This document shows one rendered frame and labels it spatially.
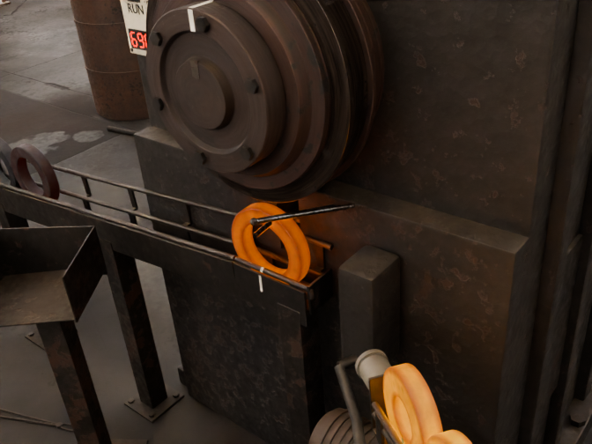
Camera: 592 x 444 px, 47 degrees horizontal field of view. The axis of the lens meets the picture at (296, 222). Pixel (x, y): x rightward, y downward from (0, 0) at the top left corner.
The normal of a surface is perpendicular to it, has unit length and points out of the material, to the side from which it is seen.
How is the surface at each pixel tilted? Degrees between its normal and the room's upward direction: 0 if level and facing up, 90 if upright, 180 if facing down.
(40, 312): 5
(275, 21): 52
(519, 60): 90
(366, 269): 0
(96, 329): 0
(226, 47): 90
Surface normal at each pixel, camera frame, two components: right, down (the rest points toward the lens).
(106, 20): -0.13, 0.52
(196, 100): -0.62, 0.44
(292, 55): 0.33, 0.11
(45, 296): -0.16, -0.85
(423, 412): 0.12, -0.34
